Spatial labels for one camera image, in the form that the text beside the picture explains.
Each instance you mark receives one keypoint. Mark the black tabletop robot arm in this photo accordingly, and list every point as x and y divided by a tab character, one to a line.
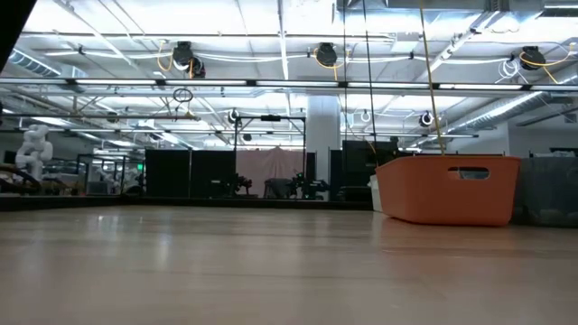
239	185
311	186

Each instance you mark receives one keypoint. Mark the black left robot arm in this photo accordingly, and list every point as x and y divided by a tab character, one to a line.
9	22

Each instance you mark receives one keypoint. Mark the pink partition curtain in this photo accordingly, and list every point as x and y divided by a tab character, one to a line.
271	164

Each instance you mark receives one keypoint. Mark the grey office chair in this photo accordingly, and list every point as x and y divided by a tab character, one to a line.
277	188

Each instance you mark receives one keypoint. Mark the black partition panel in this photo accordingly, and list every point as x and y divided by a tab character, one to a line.
357	158
171	173

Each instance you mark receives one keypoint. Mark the long ceiling light bar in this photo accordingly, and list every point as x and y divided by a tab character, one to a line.
316	84

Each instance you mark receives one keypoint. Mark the white plastic bin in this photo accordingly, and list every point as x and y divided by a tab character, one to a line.
375	194

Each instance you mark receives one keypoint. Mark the orange plastic bin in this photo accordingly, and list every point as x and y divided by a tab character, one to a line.
429	194

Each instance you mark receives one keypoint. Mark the white humanoid robot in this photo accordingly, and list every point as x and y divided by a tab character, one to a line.
34	149

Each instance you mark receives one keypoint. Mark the dark grey plastic bin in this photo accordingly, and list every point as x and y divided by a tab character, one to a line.
546	194

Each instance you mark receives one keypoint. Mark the black robot station frame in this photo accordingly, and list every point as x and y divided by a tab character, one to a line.
271	118

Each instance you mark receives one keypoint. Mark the black aluminium table frame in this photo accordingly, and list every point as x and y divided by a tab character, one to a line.
135	203

